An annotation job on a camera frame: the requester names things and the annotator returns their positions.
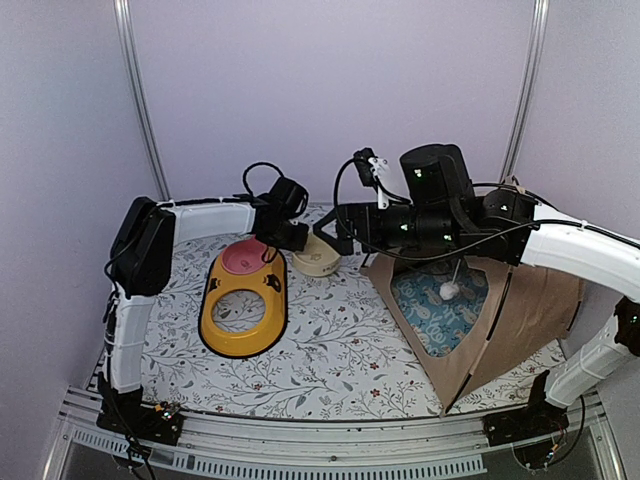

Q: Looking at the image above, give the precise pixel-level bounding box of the cream round bowl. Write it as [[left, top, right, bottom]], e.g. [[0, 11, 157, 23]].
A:
[[292, 233, 342, 278]]

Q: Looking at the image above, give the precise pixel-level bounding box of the pink round bowl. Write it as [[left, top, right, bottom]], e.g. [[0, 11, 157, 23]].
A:
[[221, 237, 269, 275]]

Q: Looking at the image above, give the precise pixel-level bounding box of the yellow pet bowl stand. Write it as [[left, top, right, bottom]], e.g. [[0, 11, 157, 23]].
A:
[[198, 247, 288, 359]]

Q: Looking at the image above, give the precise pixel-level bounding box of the black tent pole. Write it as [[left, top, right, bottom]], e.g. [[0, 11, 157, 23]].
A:
[[442, 270, 512, 415]]

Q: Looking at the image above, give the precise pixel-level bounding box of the blue snowman pattern mat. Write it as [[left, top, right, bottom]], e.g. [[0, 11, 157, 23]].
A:
[[391, 263, 489, 357]]

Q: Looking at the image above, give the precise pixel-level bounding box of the beige fabric pet tent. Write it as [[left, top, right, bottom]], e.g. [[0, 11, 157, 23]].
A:
[[366, 254, 585, 413]]

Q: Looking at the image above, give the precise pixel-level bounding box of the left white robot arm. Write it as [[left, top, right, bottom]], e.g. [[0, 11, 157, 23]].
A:
[[103, 176, 309, 394]]

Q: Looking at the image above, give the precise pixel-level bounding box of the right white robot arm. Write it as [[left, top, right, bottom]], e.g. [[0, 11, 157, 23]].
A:
[[313, 144, 639, 409]]

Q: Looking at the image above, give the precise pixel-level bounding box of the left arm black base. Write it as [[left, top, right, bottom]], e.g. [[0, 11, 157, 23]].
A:
[[96, 374, 184, 446]]

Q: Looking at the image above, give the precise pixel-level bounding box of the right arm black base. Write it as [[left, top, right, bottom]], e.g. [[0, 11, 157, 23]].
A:
[[482, 370, 569, 470]]

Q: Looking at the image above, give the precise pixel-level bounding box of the white pompom hanging toy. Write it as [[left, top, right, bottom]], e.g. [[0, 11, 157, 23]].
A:
[[439, 259, 462, 301]]

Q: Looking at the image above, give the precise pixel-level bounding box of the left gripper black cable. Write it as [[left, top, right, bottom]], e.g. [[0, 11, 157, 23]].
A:
[[242, 161, 286, 201]]

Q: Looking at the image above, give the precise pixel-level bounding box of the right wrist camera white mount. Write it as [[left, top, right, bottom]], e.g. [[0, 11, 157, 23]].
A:
[[368, 156, 390, 210]]

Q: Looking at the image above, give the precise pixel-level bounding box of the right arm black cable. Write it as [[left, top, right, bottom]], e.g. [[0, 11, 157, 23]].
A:
[[333, 157, 640, 261]]

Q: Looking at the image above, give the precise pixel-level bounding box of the left aluminium frame post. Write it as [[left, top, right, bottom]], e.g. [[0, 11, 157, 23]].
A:
[[113, 0, 171, 200]]

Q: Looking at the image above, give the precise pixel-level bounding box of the aluminium frame post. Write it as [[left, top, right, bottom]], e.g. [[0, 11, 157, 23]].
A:
[[113, 0, 171, 200], [500, 0, 550, 181]]

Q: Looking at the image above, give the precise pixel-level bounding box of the right aluminium frame post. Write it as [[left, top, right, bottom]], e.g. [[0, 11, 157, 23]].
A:
[[500, 0, 550, 181]]

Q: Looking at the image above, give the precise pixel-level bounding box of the aluminium front rail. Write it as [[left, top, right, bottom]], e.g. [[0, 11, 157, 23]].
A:
[[44, 388, 632, 479]]

